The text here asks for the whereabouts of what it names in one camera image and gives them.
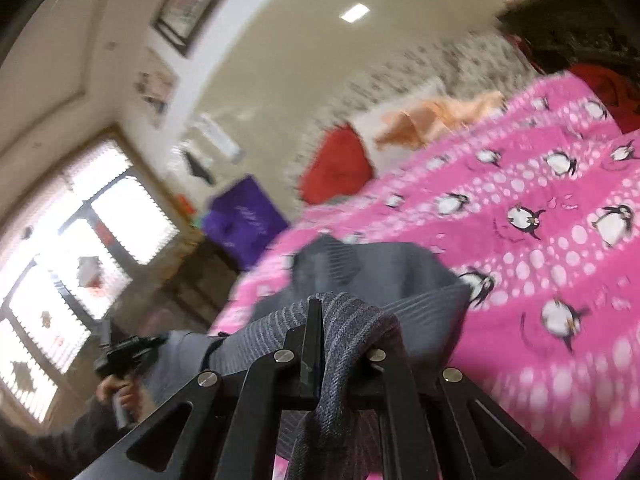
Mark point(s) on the peach orange cloth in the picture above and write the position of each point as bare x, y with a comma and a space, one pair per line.
435, 118

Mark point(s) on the floral grey bedding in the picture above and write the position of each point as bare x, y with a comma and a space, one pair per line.
470, 64

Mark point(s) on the person's left hand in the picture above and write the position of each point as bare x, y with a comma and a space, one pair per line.
126, 391

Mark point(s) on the pink penguin blanket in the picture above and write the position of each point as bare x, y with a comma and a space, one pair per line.
537, 209

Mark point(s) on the ceiling light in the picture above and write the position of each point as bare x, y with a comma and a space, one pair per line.
355, 13

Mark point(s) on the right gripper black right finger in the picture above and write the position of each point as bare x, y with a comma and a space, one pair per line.
453, 430

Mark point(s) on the white pillow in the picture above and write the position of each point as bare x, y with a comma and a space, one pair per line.
385, 130

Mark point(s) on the paper wall poster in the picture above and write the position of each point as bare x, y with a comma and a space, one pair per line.
155, 85

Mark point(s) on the dark wooden side cabinet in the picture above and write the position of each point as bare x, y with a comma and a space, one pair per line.
185, 287

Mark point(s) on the dark carved wooden dresser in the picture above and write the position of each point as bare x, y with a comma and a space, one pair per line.
556, 34

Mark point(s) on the grey pinstriped suit jacket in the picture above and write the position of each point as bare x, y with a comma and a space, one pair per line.
397, 293

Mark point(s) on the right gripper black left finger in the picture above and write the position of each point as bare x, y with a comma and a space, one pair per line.
224, 427

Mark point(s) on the red pillow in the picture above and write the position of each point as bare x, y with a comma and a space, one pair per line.
340, 167

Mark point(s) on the window with grille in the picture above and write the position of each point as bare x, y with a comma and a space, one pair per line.
66, 258

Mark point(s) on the purple bag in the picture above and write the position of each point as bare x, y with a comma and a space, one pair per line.
244, 222

